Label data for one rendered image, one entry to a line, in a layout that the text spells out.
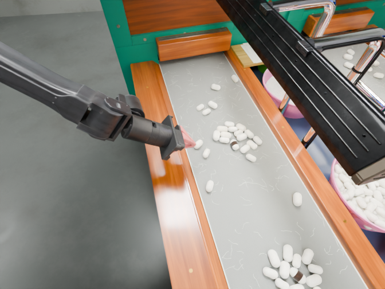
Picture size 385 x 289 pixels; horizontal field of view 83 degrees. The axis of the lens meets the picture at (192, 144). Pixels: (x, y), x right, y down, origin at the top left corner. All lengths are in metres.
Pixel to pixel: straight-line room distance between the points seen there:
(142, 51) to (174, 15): 0.19
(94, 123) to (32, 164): 1.43
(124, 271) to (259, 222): 0.92
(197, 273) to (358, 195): 0.49
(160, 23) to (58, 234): 1.24
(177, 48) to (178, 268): 0.75
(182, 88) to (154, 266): 0.93
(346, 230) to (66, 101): 0.68
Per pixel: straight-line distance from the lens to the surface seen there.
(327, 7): 0.65
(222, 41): 0.98
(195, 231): 0.57
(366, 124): 0.38
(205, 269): 0.56
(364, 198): 0.81
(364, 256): 0.69
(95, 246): 1.45
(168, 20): 0.96
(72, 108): 0.46
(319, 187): 0.70
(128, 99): 0.56
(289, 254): 0.61
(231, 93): 0.88
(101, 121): 0.46
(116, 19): 0.92
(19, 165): 1.93
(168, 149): 0.53
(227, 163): 0.68
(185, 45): 0.93
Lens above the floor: 1.32
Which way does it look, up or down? 55 degrees down
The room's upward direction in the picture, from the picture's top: straight up
